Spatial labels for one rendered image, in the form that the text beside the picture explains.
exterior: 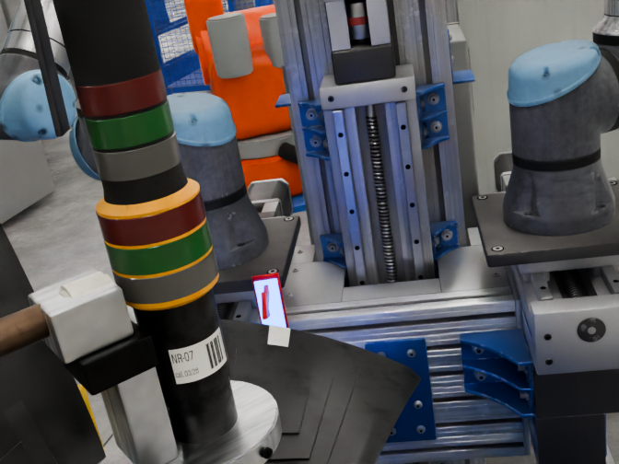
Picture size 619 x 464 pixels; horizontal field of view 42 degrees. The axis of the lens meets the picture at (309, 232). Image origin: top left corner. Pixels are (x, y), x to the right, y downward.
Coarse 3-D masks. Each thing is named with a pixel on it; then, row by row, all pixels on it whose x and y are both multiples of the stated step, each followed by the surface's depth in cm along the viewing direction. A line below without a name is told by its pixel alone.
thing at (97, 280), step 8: (80, 280) 32; (88, 280) 32; (96, 280) 32; (104, 280) 32; (64, 288) 32; (72, 288) 32; (80, 288) 32; (88, 288) 32; (96, 288) 32; (64, 296) 32; (72, 296) 31
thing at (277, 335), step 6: (270, 330) 64; (276, 330) 64; (282, 330) 64; (288, 330) 64; (270, 336) 63; (276, 336) 63; (282, 336) 63; (288, 336) 63; (270, 342) 62; (276, 342) 62; (282, 342) 62
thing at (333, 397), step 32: (224, 320) 64; (256, 352) 60; (288, 352) 61; (320, 352) 62; (352, 352) 63; (256, 384) 56; (288, 384) 56; (320, 384) 57; (352, 384) 58; (384, 384) 59; (416, 384) 61; (288, 416) 52; (320, 416) 53; (352, 416) 54; (384, 416) 54; (288, 448) 49; (320, 448) 50; (352, 448) 50
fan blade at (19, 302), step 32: (0, 224) 40; (0, 256) 39; (0, 288) 37; (32, 288) 38; (32, 352) 36; (0, 384) 35; (32, 384) 35; (64, 384) 36; (0, 416) 34; (32, 416) 34; (64, 416) 35; (0, 448) 33; (32, 448) 34; (64, 448) 34; (96, 448) 34
